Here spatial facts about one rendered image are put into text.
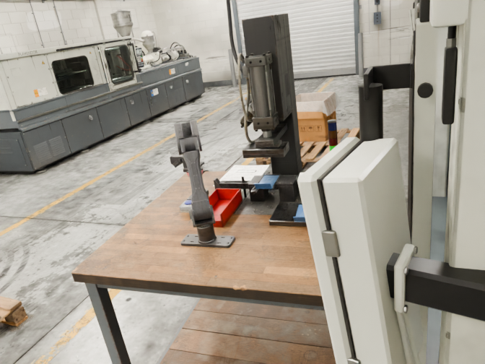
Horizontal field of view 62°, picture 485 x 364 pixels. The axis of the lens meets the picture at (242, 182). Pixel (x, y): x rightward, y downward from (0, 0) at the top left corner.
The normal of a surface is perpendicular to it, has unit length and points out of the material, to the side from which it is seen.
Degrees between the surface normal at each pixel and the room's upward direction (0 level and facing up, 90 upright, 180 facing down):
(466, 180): 90
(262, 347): 0
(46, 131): 90
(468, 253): 90
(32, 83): 90
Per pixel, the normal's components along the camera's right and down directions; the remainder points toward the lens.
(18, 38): 0.92, 0.02
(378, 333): -0.55, 0.38
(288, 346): -0.14, -0.92
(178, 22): -0.36, 0.40
